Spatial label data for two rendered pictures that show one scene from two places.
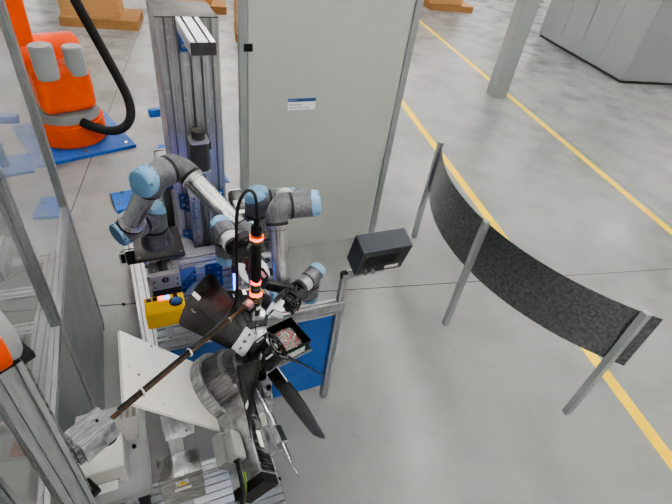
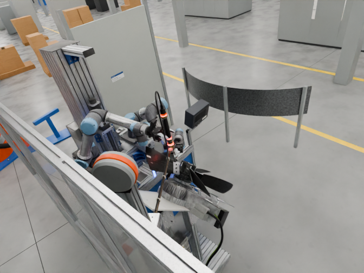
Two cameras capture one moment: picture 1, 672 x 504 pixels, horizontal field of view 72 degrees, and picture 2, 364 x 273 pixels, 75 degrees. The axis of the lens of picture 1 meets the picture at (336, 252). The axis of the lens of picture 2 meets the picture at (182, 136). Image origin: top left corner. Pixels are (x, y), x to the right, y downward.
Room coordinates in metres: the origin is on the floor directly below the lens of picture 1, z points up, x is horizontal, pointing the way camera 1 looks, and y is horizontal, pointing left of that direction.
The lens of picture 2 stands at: (-0.23, 0.49, 2.45)
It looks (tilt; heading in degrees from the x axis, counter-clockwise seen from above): 37 degrees down; 346
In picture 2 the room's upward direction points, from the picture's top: 11 degrees counter-clockwise
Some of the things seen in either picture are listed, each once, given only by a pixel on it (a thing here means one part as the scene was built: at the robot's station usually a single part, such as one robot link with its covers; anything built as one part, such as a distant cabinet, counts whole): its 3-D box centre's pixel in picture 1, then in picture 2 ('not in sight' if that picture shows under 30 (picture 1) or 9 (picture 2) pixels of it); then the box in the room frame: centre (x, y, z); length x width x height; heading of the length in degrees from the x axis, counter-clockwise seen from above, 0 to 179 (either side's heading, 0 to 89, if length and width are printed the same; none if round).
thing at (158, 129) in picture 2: (241, 257); (155, 132); (1.19, 0.32, 1.47); 0.12 x 0.08 x 0.09; 37
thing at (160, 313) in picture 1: (166, 311); not in sight; (1.28, 0.68, 1.02); 0.16 x 0.10 x 0.11; 117
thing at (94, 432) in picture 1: (90, 435); (153, 225); (0.54, 0.54, 1.39); 0.10 x 0.07 x 0.08; 152
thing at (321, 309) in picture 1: (257, 323); (162, 172); (1.46, 0.32, 0.82); 0.90 x 0.04 x 0.08; 117
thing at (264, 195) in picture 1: (257, 200); (131, 120); (1.93, 0.44, 1.20); 0.13 x 0.12 x 0.14; 115
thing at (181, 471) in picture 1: (182, 477); (178, 248); (0.74, 0.44, 0.73); 0.15 x 0.09 x 0.22; 117
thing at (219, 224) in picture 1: (223, 230); (138, 128); (1.32, 0.42, 1.48); 0.11 x 0.08 x 0.09; 37
